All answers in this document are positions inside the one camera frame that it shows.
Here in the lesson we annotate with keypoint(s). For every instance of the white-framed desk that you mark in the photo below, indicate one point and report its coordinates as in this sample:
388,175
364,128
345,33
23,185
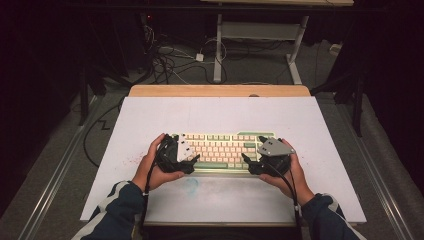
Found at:
260,30

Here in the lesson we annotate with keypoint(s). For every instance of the black metal stand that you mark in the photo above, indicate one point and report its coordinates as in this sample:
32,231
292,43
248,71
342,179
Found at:
358,106
83,96

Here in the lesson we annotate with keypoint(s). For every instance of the white power adapter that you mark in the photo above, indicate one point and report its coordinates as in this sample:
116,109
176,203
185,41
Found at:
199,57

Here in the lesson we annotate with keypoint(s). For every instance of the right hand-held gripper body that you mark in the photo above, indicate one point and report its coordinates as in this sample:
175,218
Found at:
275,153

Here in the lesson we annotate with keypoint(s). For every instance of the green and cream keyboard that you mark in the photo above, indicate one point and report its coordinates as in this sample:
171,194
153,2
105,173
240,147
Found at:
221,151

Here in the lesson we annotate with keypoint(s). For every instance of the person's left hand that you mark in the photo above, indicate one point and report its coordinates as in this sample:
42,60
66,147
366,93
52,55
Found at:
150,173

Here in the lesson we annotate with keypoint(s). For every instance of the person's right hand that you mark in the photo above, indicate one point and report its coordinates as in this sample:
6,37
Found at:
298,180

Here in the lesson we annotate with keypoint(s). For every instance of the metal floor rail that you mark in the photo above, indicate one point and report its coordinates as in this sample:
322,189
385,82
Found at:
376,173
56,173

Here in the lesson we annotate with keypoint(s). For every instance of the white floor box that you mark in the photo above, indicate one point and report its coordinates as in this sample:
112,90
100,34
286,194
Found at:
335,49

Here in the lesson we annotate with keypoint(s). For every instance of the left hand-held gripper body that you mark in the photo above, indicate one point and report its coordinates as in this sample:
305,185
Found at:
176,155

